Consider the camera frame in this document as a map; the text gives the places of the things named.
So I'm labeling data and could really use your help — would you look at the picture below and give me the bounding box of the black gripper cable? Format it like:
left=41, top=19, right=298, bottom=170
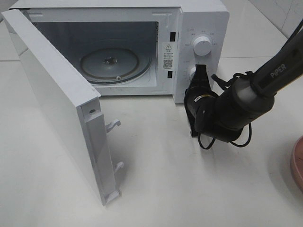
left=196, top=72, right=254, bottom=150

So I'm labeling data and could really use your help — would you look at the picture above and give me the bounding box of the white warning label sticker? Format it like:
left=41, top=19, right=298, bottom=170
left=161, top=42, right=176, bottom=70

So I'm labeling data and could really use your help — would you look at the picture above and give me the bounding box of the pink round plate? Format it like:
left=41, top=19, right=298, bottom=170
left=290, top=137, right=303, bottom=191

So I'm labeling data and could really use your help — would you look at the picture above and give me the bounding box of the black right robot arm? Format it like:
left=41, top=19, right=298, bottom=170
left=184, top=31, right=303, bottom=143

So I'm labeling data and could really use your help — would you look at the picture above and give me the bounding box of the white microwave oven body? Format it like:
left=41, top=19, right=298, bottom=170
left=8, top=0, right=229, bottom=103

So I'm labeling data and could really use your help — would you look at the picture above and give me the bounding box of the upper white microwave knob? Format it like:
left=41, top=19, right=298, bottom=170
left=193, top=35, right=213, bottom=56

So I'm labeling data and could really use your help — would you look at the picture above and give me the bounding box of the glass microwave turntable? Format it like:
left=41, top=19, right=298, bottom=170
left=80, top=48, right=152, bottom=85

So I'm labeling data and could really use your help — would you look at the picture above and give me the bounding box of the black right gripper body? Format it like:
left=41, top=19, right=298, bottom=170
left=183, top=79, right=218, bottom=138

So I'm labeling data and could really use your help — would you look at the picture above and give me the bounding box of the lower white microwave knob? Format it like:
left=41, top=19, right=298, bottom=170
left=189, top=67, right=196, bottom=77

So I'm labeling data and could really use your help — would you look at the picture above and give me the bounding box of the white microwave door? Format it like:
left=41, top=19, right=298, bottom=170
left=2, top=9, right=124, bottom=205

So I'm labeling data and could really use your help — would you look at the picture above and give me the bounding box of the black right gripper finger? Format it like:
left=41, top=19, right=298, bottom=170
left=194, top=64, right=209, bottom=83

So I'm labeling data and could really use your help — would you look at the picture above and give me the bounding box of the white microwave knob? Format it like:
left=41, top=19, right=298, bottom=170
left=193, top=35, right=213, bottom=56
left=189, top=67, right=196, bottom=77

